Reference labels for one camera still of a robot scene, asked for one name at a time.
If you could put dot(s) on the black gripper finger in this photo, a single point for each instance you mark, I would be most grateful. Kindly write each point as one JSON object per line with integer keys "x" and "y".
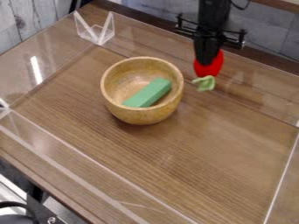
{"x": 208, "y": 49}

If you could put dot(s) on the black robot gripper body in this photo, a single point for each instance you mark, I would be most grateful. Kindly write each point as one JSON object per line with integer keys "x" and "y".
{"x": 208, "y": 31}

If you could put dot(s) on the red plush fruit green leaf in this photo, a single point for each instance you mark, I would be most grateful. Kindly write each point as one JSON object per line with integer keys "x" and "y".
{"x": 206, "y": 73}

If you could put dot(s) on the green rectangular block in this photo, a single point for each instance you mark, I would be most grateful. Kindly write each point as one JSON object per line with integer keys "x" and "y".
{"x": 149, "y": 94}

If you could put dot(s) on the wooden bowl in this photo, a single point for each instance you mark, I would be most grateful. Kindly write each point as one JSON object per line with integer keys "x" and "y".
{"x": 125, "y": 77}

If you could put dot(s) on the clear acrylic tray enclosure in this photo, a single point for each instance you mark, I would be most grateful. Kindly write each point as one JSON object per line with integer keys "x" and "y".
{"x": 109, "y": 129}

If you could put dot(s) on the black table leg bracket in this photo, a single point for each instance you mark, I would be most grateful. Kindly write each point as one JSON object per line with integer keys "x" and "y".
{"x": 34, "y": 199}

